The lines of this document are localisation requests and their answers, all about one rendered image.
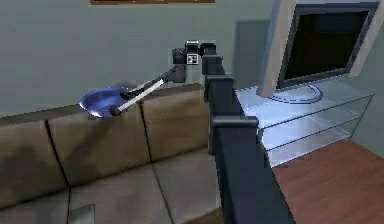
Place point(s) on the brown sofa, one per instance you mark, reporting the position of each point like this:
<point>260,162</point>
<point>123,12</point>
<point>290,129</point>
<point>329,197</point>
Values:
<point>100,153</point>

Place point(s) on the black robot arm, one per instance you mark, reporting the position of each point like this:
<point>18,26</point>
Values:
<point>233,146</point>

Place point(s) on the glass television stand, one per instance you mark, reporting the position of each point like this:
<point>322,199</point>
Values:
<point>300,120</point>

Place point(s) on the grey flat rectangular object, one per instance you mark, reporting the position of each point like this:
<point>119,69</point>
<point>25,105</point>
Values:
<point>81,214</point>

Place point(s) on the blue dish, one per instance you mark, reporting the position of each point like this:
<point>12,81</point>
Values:
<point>101,101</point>

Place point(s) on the grey television set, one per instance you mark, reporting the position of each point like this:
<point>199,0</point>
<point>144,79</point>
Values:
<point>320,46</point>

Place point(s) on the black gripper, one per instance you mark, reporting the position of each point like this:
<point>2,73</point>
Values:
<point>179,65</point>

